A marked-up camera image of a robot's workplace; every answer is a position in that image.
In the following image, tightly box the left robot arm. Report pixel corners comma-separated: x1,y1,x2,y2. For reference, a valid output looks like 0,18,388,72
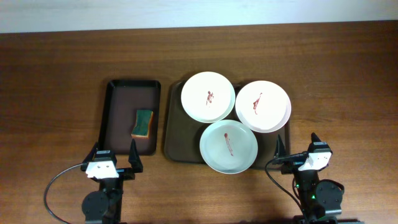
81,140,143,224

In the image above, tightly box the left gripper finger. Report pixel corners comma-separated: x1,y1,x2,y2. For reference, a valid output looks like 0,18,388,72
128,139,143,172
82,142,98,164

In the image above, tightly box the small black tray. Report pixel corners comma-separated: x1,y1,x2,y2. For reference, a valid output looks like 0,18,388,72
98,80,161,156

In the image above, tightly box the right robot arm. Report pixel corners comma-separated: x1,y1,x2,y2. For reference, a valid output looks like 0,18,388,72
269,133,345,223

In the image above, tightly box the white plate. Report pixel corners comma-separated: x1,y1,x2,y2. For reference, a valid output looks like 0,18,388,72
180,72,236,123
235,80,292,133

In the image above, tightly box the pale green plate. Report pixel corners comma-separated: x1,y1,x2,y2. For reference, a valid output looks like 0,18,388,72
199,119,258,174

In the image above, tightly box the green and orange sponge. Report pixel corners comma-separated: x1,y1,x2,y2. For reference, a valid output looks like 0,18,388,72
131,110,154,139

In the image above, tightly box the large brown tray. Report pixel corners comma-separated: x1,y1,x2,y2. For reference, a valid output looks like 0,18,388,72
164,81,291,170

